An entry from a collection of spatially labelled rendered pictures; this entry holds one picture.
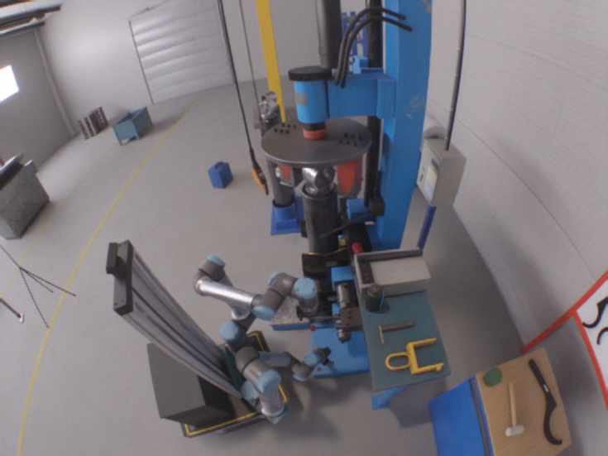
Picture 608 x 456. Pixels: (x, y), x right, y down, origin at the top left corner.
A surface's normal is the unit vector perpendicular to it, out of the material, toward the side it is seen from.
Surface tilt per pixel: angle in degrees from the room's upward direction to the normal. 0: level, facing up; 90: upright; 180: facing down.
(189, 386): 0
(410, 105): 90
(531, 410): 0
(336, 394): 0
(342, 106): 90
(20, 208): 90
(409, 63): 90
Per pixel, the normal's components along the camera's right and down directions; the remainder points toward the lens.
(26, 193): 0.99, -0.04
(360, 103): 0.04, 0.69
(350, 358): -0.10, -0.71
